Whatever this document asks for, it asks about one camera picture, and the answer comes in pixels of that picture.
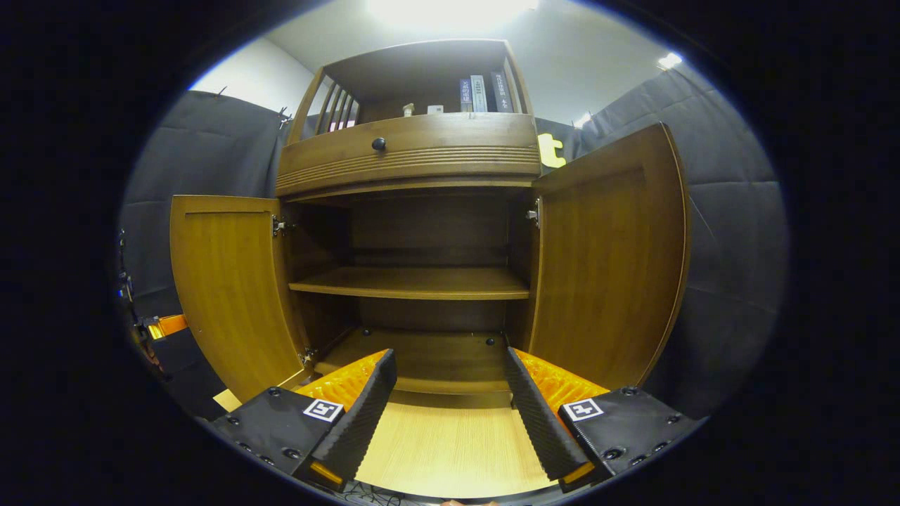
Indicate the wooden inner shelf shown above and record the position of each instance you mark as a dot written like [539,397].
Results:
[415,282]

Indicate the wooden double-door shoe cabinet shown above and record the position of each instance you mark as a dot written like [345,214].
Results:
[422,225]

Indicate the pink object behind slats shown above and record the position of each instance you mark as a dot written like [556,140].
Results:
[342,125]

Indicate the metal door hinge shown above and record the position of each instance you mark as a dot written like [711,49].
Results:
[308,357]
[533,214]
[279,225]

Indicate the grey book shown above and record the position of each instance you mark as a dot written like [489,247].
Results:
[479,93]

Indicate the small ceiling light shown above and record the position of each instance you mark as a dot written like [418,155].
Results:
[669,60]

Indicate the large ceiling light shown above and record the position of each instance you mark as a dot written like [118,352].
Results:
[450,8]

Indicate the wooden cabinet drawer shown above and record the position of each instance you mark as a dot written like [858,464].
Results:
[457,140]

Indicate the black drawer knob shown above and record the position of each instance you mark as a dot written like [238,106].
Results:
[379,144]

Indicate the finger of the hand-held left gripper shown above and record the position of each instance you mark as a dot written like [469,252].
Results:
[169,326]

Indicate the wooden shoe cabinet door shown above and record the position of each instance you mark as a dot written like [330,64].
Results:
[605,260]
[232,295]

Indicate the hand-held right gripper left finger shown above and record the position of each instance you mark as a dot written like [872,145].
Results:
[365,411]

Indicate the black backdrop cloth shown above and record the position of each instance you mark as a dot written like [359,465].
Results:
[204,147]
[731,246]

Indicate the blue book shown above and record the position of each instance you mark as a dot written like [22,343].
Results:
[466,95]

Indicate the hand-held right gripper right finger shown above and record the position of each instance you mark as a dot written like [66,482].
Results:
[538,414]

